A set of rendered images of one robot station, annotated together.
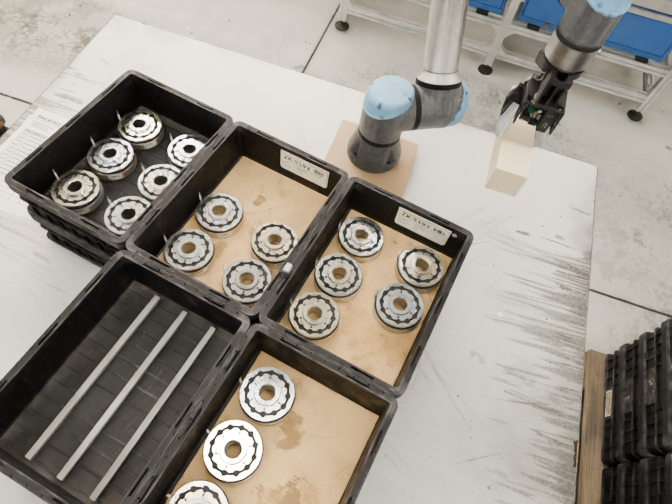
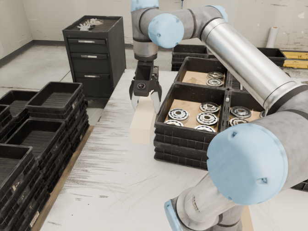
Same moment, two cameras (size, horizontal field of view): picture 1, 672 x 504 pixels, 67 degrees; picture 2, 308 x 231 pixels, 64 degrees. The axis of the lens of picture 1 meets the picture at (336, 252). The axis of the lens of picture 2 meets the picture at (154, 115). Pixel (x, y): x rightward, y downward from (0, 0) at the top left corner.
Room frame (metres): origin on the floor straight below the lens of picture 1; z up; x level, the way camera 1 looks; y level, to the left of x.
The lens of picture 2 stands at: (1.47, -0.29, 1.56)
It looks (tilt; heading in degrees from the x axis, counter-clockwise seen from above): 35 degrees down; 179
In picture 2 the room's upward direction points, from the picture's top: straight up
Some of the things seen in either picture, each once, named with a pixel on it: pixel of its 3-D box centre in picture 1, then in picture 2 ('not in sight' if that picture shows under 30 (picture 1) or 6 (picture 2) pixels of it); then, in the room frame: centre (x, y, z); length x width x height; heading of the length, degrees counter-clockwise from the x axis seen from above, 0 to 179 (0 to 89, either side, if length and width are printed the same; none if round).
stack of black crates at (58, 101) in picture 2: not in sight; (61, 116); (-0.22, -1.04, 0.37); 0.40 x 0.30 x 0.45; 172
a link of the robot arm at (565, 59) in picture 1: (573, 49); (144, 46); (0.75, -0.31, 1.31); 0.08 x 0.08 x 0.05
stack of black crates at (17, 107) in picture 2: not in sight; (19, 118); (-0.27, -1.44, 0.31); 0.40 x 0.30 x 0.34; 172
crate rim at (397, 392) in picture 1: (372, 276); (194, 106); (0.48, -0.08, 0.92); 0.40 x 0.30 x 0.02; 163
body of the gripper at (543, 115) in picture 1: (547, 90); (146, 70); (0.75, -0.30, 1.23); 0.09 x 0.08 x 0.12; 172
